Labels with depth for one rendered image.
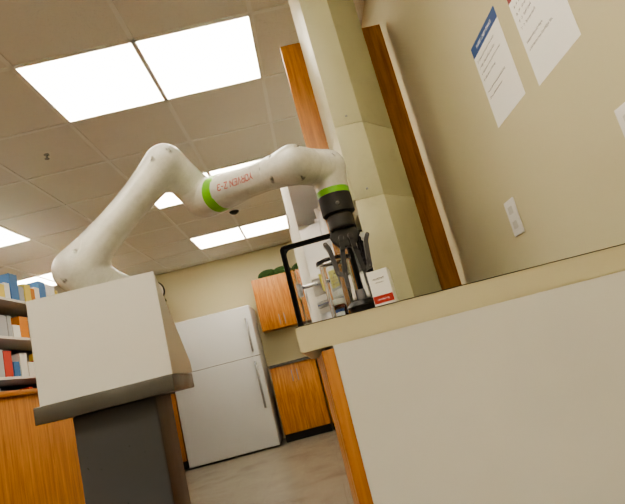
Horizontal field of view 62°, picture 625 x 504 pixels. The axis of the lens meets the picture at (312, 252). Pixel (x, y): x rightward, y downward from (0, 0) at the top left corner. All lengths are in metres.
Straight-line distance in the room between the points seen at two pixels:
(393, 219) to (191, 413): 5.33
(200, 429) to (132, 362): 5.58
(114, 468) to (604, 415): 1.05
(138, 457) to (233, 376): 5.43
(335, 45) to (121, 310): 1.35
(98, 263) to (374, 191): 0.98
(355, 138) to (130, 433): 1.27
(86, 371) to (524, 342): 0.99
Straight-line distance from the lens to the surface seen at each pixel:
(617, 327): 0.91
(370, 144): 2.01
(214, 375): 6.83
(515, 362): 0.84
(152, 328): 1.34
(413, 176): 2.38
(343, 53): 2.18
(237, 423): 6.82
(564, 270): 0.88
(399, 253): 1.89
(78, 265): 1.55
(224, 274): 7.60
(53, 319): 1.43
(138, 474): 1.40
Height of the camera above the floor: 0.88
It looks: 12 degrees up
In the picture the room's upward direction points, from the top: 14 degrees counter-clockwise
